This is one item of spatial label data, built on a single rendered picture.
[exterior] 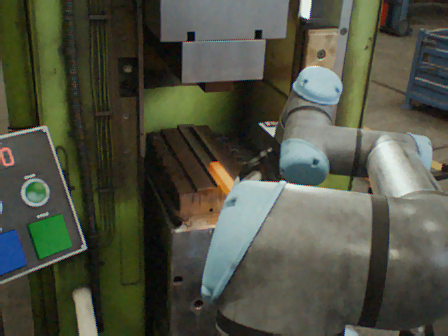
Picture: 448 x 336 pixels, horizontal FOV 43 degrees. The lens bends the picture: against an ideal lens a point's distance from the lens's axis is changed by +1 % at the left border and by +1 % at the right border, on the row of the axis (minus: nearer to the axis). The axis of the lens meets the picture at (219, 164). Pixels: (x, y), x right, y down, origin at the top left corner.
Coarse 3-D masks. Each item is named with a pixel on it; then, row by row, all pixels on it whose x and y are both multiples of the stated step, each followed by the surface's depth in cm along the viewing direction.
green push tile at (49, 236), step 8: (56, 216) 117; (32, 224) 113; (40, 224) 114; (48, 224) 115; (56, 224) 116; (64, 224) 117; (32, 232) 113; (40, 232) 114; (48, 232) 115; (56, 232) 116; (64, 232) 117; (32, 240) 113; (40, 240) 114; (48, 240) 115; (56, 240) 116; (64, 240) 117; (40, 248) 114; (48, 248) 115; (56, 248) 116; (64, 248) 117; (40, 256) 113
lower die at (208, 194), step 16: (176, 128) 177; (208, 128) 178; (176, 144) 166; (192, 144) 164; (208, 144) 165; (160, 160) 159; (176, 160) 158; (192, 160) 156; (224, 160) 157; (176, 176) 149; (192, 176) 147; (208, 176) 148; (176, 192) 143; (192, 192) 141; (208, 192) 142; (224, 192) 144; (192, 208) 143; (208, 208) 144
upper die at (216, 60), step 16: (160, 48) 145; (176, 48) 129; (192, 48) 125; (208, 48) 126; (224, 48) 127; (240, 48) 128; (256, 48) 129; (176, 64) 130; (192, 64) 126; (208, 64) 127; (224, 64) 129; (240, 64) 130; (256, 64) 131; (192, 80) 128; (208, 80) 129; (224, 80) 130
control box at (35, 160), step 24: (0, 144) 113; (24, 144) 116; (48, 144) 119; (0, 168) 112; (24, 168) 115; (48, 168) 118; (0, 192) 111; (24, 192) 114; (48, 192) 117; (0, 216) 110; (24, 216) 113; (48, 216) 116; (72, 216) 119; (24, 240) 113; (72, 240) 119; (48, 264) 115
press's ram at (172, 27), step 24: (144, 0) 134; (168, 0) 119; (192, 0) 120; (216, 0) 122; (240, 0) 123; (264, 0) 125; (288, 0) 127; (144, 24) 136; (168, 24) 121; (192, 24) 122; (216, 24) 124; (240, 24) 126; (264, 24) 127
